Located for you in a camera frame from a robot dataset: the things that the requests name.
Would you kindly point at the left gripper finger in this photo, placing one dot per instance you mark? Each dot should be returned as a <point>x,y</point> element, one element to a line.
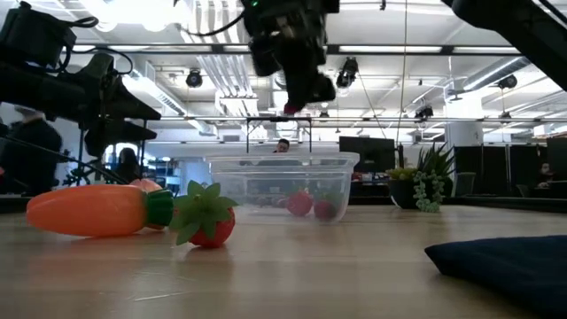
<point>127,107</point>
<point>119,134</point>

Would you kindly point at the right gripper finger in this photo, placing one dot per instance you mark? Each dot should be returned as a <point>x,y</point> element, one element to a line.
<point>322,88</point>
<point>296,91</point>

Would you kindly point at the red toy cherry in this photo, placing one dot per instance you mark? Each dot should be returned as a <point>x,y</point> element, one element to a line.
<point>290,109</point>

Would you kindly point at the pink orange toy peach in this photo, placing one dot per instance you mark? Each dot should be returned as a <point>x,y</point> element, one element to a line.
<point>146,184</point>

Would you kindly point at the small red toy strawberry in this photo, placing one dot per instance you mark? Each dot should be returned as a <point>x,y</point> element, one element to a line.
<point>324,210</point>

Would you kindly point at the large red toy strawberry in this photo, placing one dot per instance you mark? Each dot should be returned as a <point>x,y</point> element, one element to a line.
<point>212,230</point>

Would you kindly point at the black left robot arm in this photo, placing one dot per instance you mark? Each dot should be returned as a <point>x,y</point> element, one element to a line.
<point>31,35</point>

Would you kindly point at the clear plastic tupperware container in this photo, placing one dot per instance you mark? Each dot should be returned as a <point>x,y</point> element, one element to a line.
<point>248,168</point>

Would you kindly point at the small green toy produce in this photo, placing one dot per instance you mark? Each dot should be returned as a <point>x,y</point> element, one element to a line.
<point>331,194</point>

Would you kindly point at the black ceiling spotlight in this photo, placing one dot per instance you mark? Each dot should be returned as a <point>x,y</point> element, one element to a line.
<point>194,80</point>
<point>347,73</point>
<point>507,82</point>
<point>424,112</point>

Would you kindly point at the person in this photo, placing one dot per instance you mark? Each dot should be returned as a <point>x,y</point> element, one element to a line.
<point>127,166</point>
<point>26,150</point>
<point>545,170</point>
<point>282,145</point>

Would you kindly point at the black tripod stand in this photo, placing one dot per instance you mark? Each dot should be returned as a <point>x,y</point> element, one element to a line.
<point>80,150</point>

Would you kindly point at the black computer monitor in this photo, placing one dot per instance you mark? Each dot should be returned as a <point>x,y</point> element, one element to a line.
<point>367,153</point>

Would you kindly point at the orange toy carrot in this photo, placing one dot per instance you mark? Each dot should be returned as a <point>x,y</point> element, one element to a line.
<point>88,210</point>

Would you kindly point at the potted green succulent plant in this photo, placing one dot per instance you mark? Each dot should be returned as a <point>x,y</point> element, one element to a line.
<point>436,168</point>

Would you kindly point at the black office partition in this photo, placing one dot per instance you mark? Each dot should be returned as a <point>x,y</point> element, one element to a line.
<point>496,168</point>

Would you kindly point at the dark computer monitor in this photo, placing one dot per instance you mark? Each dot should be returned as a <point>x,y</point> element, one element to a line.
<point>557,155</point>

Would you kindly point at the dark blue folded cloth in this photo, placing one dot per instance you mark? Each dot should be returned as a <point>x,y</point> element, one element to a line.
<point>509,270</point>

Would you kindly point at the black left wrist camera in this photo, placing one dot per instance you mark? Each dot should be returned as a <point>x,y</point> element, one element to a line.
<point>95,66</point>

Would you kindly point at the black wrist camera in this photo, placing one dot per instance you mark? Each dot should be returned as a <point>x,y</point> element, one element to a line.
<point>263,57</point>
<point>95,66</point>

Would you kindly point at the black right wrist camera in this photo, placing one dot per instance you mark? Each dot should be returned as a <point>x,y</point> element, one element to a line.
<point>263,57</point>

